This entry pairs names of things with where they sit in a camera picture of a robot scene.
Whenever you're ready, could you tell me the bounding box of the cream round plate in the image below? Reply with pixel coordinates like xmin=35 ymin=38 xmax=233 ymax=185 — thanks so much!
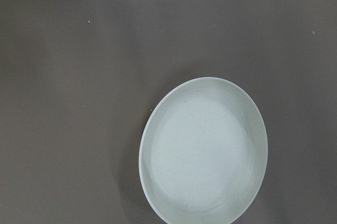
xmin=138 ymin=77 xmax=268 ymax=223

